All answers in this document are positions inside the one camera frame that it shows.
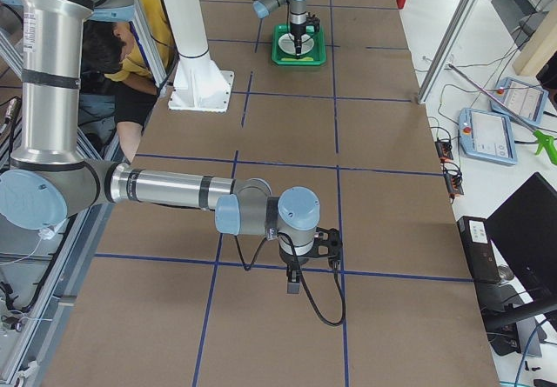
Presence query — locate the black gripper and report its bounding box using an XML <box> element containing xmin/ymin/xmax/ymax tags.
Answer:
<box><xmin>290</xmin><ymin>23</ymin><xmax>306</xmax><ymax>58</ymax></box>
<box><xmin>278</xmin><ymin>246</ymin><xmax>318</xmax><ymax>295</ymax></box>

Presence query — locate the yellow plastic spoon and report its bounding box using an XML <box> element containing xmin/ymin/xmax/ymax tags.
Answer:
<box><xmin>279</xmin><ymin>57</ymin><xmax>315</xmax><ymax>64</ymax></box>

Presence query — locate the white round plate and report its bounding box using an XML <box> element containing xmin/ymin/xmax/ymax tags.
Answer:
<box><xmin>278</xmin><ymin>33</ymin><xmax>314</xmax><ymax>56</ymax></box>

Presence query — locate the green plastic tray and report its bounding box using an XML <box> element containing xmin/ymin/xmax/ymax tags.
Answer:
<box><xmin>272</xmin><ymin>23</ymin><xmax>326</xmax><ymax>66</ymax></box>

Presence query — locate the person in yellow shirt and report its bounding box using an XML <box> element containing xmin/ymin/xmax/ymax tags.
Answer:
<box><xmin>82</xmin><ymin>0</ymin><xmax>174</xmax><ymax>161</ymax></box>

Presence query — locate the black box with label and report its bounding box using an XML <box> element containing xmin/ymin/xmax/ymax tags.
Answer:
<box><xmin>457</xmin><ymin>216</ymin><xmax>501</xmax><ymax>284</ymax></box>

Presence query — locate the blue teach pendant near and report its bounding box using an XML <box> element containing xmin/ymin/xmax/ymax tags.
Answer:
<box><xmin>458</xmin><ymin>108</ymin><xmax>518</xmax><ymax>165</ymax></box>

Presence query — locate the blue teach pendant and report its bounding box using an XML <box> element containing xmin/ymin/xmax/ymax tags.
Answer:
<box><xmin>493</xmin><ymin>77</ymin><xmax>548</xmax><ymax>127</ymax></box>
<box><xmin>458</xmin><ymin>108</ymin><xmax>518</xmax><ymax>165</ymax></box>

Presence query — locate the blue teach pendant far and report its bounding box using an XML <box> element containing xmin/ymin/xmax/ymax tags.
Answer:
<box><xmin>493</xmin><ymin>77</ymin><xmax>548</xmax><ymax>127</ymax></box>

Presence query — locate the black laptop computer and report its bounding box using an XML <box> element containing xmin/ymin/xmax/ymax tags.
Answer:
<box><xmin>486</xmin><ymin>172</ymin><xmax>556</xmax><ymax>302</ymax></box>

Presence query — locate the wooden plank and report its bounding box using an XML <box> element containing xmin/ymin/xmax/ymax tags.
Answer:
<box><xmin>513</xmin><ymin>7</ymin><xmax>557</xmax><ymax>77</ymax></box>

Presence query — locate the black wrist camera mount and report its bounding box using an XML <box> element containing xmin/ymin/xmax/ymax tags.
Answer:
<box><xmin>305</xmin><ymin>12</ymin><xmax>320</xmax><ymax>34</ymax></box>
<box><xmin>313</xmin><ymin>227</ymin><xmax>343</xmax><ymax>270</ymax></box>

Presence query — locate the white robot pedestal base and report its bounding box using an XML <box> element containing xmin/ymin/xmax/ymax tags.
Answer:
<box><xmin>163</xmin><ymin>0</ymin><xmax>234</xmax><ymax>113</ymax></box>

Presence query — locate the black cable connector block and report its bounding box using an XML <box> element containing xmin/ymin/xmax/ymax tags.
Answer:
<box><xmin>431</xmin><ymin>126</ymin><xmax>454</xmax><ymax>161</ymax></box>
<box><xmin>441</xmin><ymin>162</ymin><xmax>464</xmax><ymax>199</ymax></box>

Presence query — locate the grey aluminium frame post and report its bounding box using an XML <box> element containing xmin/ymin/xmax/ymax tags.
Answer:
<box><xmin>417</xmin><ymin>0</ymin><xmax>479</xmax><ymax>103</ymax></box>

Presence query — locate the green handled reacher grabber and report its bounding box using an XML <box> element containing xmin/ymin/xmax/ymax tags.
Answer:
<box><xmin>446</xmin><ymin>63</ymin><xmax>557</xmax><ymax>164</ymax></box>

